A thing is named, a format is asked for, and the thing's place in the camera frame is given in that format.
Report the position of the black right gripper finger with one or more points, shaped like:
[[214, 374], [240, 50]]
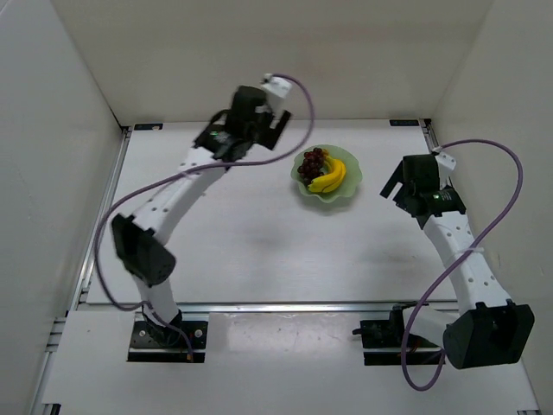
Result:
[[405, 198], [396, 178]]

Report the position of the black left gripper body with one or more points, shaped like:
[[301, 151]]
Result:
[[268, 130]]

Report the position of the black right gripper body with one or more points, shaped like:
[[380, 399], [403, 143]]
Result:
[[403, 190]]

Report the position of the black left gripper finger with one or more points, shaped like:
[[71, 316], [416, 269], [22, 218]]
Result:
[[281, 122], [267, 137]]

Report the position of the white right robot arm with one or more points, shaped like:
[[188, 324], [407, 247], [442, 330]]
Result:
[[466, 313]]

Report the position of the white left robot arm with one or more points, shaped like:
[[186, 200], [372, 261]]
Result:
[[140, 238]]

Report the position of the green glass fruit bowl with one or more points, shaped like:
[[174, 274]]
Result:
[[351, 181]]

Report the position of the dark red fake grapes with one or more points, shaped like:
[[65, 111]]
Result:
[[313, 165]]

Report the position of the yellow fake banana bunch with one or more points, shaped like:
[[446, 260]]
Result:
[[329, 182]]

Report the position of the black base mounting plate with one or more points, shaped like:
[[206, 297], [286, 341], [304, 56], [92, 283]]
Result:
[[151, 344]]

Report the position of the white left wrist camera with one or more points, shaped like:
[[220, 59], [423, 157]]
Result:
[[277, 90]]

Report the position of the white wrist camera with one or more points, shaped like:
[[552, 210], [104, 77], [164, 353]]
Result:
[[277, 90], [446, 165]]

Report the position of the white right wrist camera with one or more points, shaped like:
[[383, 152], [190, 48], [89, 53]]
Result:
[[446, 165]]

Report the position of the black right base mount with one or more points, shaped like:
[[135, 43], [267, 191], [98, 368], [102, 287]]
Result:
[[382, 338]]

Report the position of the aluminium front frame rail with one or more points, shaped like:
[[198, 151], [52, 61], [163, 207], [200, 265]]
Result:
[[286, 308]]

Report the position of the aluminium side frame rail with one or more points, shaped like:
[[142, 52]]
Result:
[[81, 283]]

